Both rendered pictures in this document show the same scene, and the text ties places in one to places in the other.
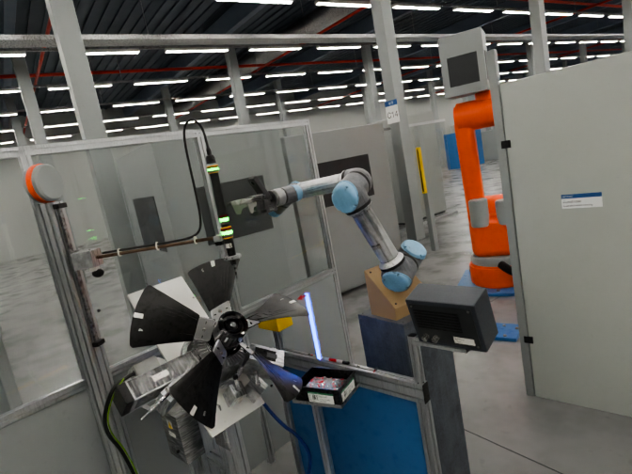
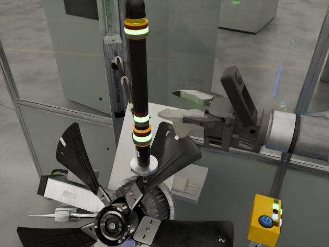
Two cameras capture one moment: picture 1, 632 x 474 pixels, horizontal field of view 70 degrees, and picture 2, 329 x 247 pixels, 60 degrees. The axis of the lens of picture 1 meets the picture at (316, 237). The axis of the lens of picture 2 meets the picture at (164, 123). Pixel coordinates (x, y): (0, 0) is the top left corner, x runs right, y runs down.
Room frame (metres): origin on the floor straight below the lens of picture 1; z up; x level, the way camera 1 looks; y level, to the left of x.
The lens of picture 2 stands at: (1.58, -0.17, 1.97)
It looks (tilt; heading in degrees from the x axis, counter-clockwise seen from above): 35 degrees down; 65
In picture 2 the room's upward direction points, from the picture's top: straight up
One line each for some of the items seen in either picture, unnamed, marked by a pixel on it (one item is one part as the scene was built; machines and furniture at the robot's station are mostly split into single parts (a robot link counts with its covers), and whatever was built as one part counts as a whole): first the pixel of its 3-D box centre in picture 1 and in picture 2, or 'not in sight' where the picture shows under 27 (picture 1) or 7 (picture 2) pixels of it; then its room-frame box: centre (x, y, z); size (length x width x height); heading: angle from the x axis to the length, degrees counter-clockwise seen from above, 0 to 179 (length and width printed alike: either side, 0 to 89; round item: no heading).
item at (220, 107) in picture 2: (262, 202); (234, 125); (1.90, 0.19, 1.63); 0.12 x 0.08 x 0.09; 134
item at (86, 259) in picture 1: (86, 259); (113, 47); (1.87, 0.95, 1.55); 0.10 x 0.07 x 0.08; 80
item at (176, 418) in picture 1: (181, 431); not in sight; (1.84, 0.73, 0.73); 0.15 x 0.09 x 0.22; 45
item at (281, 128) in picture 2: (276, 197); (277, 129); (1.96, 0.14, 1.64); 0.08 x 0.05 x 0.08; 44
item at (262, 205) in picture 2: (274, 319); (264, 220); (2.22, 0.29, 1.02); 0.16 x 0.10 x 0.11; 45
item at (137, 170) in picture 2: (228, 246); (142, 149); (1.76, 0.35, 1.50); 0.09 x 0.07 x 0.10; 80
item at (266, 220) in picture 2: not in sight; (266, 221); (2.19, 0.26, 1.08); 0.04 x 0.04 x 0.02
